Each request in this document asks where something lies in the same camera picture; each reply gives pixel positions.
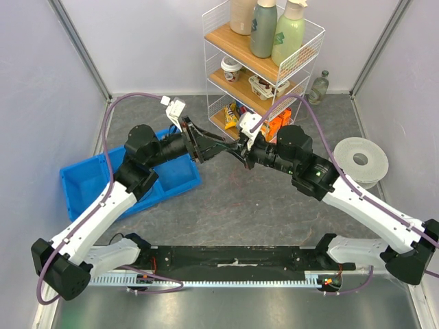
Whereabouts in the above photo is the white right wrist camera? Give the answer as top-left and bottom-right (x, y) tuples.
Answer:
(237, 112), (262, 141)

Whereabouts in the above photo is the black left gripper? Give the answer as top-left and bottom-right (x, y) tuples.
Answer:
(147, 116), (231, 168)

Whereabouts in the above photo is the paper coffee cup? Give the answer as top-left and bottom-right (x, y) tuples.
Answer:
(221, 56), (242, 83)

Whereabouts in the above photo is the white wire shelf rack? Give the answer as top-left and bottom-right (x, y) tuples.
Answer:
(202, 1), (325, 139)

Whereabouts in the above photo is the orange sponge box front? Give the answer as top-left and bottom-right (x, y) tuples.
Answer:
(260, 118), (282, 142)

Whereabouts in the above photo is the beige pump bottle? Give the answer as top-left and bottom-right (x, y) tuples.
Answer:
(230, 0), (257, 36)

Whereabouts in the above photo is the grey green pump bottle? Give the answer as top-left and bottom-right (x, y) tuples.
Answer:
(250, 0), (277, 58)

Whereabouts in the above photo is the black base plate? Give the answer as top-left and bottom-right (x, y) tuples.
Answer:
(132, 245), (356, 281)

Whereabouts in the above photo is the blue snack box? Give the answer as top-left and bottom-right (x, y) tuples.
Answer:
(237, 102), (253, 116)

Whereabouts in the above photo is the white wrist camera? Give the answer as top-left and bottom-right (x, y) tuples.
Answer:
(161, 96), (186, 131)
(237, 112), (262, 141)

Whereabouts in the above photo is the white yogurt tub pack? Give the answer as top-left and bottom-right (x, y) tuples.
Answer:
(248, 75), (290, 101)

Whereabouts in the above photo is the clear glass bottle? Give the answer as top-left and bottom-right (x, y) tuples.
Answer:
(308, 70), (329, 105)

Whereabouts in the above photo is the light green pump bottle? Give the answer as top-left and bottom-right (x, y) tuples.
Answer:
(272, 0), (307, 66)

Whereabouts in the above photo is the orange sponge box rear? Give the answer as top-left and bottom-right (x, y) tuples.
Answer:
(277, 107), (292, 127)

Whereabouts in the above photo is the white cable spool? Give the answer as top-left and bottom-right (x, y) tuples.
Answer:
(333, 137), (389, 190)

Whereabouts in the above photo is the orange sponge box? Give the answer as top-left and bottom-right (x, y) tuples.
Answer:
(260, 118), (282, 142)
(277, 107), (292, 127)

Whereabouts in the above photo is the yellow candy bag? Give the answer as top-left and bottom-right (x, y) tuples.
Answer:
(224, 101), (238, 130)

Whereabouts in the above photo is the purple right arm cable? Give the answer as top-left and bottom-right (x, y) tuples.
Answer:
(253, 93), (439, 279)

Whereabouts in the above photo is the grey slotted cable duct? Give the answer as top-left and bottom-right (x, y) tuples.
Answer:
(89, 271), (322, 289)

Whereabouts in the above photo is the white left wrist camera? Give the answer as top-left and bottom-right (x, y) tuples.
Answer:
(161, 96), (186, 131)

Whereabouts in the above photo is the blue plastic divided bin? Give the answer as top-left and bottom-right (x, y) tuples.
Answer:
(60, 125), (201, 221)

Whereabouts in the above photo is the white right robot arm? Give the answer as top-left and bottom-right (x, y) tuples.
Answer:
(227, 125), (438, 285)

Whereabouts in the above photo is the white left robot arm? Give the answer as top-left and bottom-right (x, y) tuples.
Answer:
(31, 117), (233, 300)

